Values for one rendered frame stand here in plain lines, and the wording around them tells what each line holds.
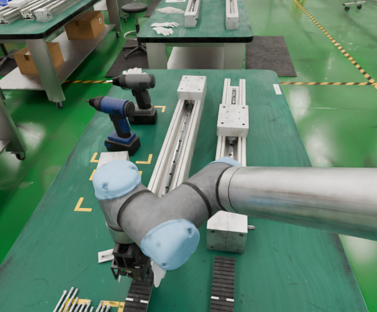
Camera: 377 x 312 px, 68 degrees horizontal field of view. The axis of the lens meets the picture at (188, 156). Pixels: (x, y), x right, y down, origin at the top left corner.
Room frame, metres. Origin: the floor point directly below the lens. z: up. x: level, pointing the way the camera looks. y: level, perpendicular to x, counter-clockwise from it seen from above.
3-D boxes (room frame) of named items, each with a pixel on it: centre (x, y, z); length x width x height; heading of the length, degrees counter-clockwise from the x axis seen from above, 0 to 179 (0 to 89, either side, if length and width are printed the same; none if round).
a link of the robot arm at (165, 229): (0.27, 0.04, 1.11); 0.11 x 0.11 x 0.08; 43
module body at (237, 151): (0.89, -0.17, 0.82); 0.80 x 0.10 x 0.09; 170
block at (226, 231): (0.45, -0.11, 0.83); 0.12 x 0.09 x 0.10; 80
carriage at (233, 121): (0.89, -0.17, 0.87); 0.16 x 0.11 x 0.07; 170
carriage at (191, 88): (1.17, -0.03, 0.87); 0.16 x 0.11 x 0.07; 170
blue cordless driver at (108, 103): (0.89, 0.28, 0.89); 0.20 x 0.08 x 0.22; 67
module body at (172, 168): (0.93, 0.01, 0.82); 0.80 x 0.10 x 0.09; 170
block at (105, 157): (0.69, 0.23, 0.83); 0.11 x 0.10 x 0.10; 92
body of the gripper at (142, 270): (0.32, 0.12, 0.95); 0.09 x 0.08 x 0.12; 170
